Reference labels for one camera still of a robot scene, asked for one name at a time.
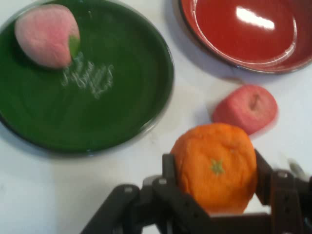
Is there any pink toy peach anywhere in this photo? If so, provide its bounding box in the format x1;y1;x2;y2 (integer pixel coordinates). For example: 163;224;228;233
14;3;81;69

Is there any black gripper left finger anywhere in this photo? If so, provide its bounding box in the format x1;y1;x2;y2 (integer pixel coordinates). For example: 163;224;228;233
80;153;213;234

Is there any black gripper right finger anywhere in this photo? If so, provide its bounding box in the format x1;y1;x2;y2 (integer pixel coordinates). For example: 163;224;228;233
254;148;312;234

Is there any dark green round plate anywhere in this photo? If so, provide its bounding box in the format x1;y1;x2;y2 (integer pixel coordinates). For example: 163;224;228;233
0;0;175;155

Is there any orange toy mandarin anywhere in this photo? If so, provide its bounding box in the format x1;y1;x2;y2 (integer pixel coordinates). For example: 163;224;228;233
170;122;258;215

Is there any red round plate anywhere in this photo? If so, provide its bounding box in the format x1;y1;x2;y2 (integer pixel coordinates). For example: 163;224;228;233
178;0;312;75

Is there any red toy apple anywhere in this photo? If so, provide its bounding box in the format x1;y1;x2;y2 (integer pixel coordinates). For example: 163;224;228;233
212;84;279;136

